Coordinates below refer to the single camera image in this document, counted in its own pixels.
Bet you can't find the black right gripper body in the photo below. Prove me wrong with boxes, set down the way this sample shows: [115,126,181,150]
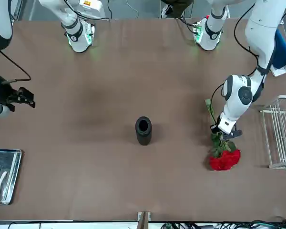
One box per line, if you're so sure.
[0,77,19,113]

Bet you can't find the red rose bouquet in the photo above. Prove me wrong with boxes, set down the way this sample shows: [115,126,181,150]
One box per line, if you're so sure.
[204,99,241,171]

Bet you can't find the black ribbed vase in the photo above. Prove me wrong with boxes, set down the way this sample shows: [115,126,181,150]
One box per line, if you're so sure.
[135,116,153,146]

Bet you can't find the steel instrument tray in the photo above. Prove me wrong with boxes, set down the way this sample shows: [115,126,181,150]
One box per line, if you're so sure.
[0,149,23,205]

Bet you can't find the steel tweezers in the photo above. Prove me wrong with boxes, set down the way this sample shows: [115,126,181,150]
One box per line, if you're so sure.
[1,152,18,201]

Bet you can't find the blue padded white stand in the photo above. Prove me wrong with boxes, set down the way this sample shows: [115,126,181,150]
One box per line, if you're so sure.
[270,30,286,77]

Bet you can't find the white box yellow label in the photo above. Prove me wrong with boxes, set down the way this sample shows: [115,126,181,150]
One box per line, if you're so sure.
[78,0,103,12]

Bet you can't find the person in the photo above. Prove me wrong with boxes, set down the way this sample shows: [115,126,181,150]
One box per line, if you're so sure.
[161,0,194,19]

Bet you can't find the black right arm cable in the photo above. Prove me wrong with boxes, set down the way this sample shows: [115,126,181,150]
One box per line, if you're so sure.
[0,50,31,83]

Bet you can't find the white wire rack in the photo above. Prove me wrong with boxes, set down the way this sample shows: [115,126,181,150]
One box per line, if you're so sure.
[259,95,286,170]

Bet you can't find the black floor cable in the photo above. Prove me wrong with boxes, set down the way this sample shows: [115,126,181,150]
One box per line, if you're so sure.
[162,216,286,229]

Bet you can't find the black right base cable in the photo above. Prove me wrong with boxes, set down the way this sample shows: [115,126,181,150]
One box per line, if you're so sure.
[63,0,111,31]

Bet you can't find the black base cable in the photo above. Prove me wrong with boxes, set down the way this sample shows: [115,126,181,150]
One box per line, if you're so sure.
[175,16,198,33]
[63,0,111,31]

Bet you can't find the black left base cable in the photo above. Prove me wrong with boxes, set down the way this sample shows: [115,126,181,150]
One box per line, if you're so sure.
[175,16,198,33]

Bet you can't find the metal camera bracket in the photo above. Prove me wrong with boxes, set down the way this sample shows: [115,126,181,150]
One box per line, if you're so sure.
[137,211,152,229]

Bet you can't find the thin white cable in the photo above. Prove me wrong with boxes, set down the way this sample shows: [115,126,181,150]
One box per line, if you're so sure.
[126,0,139,18]

